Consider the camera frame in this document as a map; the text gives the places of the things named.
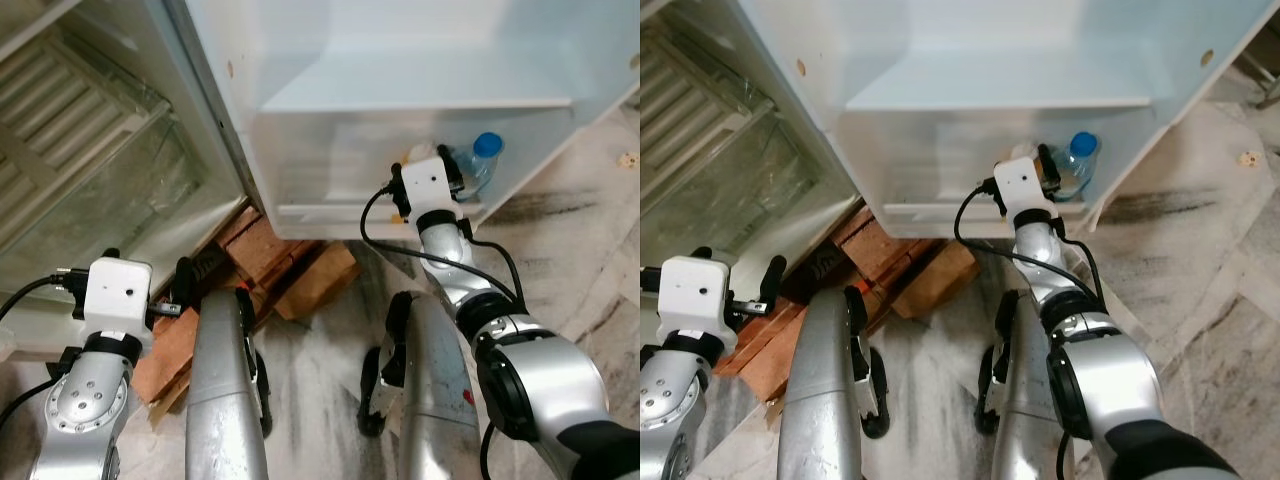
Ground clear bottle with blue cap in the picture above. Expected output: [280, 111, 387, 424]
[450, 130, 506, 201]
[1050, 130, 1101, 201]

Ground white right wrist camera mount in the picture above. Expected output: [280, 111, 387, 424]
[403, 155, 453, 216]
[993, 155, 1046, 221]

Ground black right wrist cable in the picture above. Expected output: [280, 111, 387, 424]
[358, 183, 528, 306]
[952, 180, 1106, 306]

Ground white ribbed fridge shelf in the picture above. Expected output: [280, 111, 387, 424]
[640, 25, 776, 236]
[0, 30, 171, 251]

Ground clear crisper drawer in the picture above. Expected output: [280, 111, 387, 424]
[640, 110, 861, 276]
[0, 110, 246, 301]

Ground white fridge door shelf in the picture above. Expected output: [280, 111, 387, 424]
[258, 50, 576, 113]
[845, 50, 1156, 111]

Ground white fridge door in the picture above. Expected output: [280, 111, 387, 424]
[740, 0, 1280, 241]
[185, 0, 641, 241]

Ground white door bottle rack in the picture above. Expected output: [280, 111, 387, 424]
[835, 105, 1151, 236]
[250, 105, 576, 236]

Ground reddish wooden plank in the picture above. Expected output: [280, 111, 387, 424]
[130, 300, 206, 421]
[715, 300, 811, 403]

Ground brown wooden block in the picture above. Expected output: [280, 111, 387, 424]
[888, 240, 981, 321]
[272, 240, 361, 321]

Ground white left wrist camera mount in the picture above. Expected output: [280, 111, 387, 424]
[82, 257, 154, 341]
[658, 255, 736, 346]

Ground white fridge cabinet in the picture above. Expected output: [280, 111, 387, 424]
[0, 0, 251, 361]
[640, 0, 866, 351]

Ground red brick stack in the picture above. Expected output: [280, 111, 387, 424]
[828, 200, 903, 293]
[212, 203, 301, 301]

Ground silver right robot leg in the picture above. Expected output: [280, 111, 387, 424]
[358, 290, 483, 480]
[978, 290, 1076, 480]

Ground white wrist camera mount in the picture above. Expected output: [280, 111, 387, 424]
[993, 155, 1046, 221]
[403, 155, 453, 216]
[658, 255, 736, 346]
[82, 257, 154, 341]

